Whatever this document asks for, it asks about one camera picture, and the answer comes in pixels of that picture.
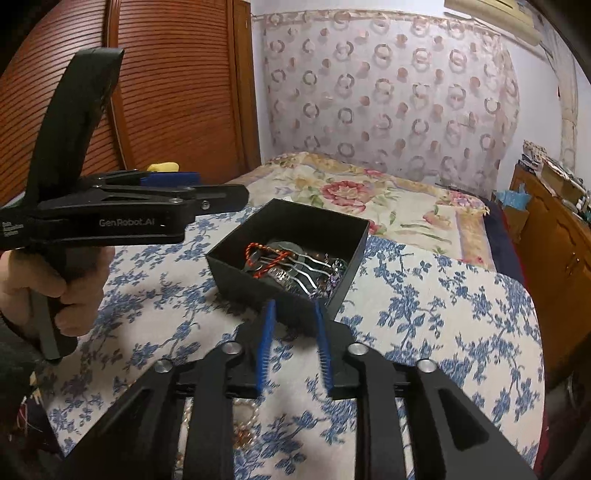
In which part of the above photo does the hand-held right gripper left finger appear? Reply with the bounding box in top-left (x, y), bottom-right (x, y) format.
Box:
top-left (62, 300), bottom-right (278, 480)

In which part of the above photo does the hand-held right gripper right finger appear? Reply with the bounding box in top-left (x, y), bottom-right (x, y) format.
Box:
top-left (314, 300), bottom-right (539, 480)

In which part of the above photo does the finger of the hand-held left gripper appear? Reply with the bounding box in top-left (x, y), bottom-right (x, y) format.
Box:
top-left (81, 183), bottom-right (250, 217)
top-left (92, 168), bottom-right (202, 190)

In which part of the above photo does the red cord bracelet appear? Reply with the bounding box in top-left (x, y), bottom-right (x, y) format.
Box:
top-left (244, 242), bottom-right (279, 278)

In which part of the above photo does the white pearl necklace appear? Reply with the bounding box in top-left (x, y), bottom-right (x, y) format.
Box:
top-left (178, 396), bottom-right (262, 462)

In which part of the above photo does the black square box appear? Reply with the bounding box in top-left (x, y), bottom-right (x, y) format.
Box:
top-left (205, 198), bottom-right (371, 334)

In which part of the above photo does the purple sparkly bracelet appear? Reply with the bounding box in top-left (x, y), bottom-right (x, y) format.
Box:
top-left (318, 260), bottom-right (348, 297)

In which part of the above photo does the silver bangles bundle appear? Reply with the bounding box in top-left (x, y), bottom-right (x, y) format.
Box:
top-left (253, 255), bottom-right (339, 295)

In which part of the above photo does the person's left hand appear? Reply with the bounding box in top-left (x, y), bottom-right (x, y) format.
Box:
top-left (0, 246), bottom-right (116, 339)

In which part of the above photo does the wooden louvered wardrobe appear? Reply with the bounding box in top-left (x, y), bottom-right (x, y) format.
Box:
top-left (0, 0), bottom-right (262, 205)

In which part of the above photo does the floral bed blanket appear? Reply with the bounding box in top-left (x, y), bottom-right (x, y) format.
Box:
top-left (230, 151), bottom-right (498, 274)

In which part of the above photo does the blue floral tablecloth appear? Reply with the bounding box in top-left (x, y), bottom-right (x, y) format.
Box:
top-left (37, 203), bottom-right (546, 480)

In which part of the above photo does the dark blue bed sheet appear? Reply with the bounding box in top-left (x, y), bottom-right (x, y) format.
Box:
top-left (479, 198), bottom-right (528, 283)

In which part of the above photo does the wooden side cabinet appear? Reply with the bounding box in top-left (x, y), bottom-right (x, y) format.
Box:
top-left (507, 164), bottom-right (591, 385)

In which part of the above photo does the stack of papers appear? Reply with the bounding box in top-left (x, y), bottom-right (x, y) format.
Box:
top-left (519, 140), bottom-right (551, 175)

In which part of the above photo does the open cardboard box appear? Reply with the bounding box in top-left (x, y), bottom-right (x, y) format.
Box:
top-left (539, 161), bottom-right (583, 195)

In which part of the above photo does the cream side curtain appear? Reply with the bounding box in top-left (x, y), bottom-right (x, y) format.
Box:
top-left (549, 27), bottom-right (581, 172)

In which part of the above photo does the ring-patterned sheer curtain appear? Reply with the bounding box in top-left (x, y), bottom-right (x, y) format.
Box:
top-left (260, 6), bottom-right (520, 200)

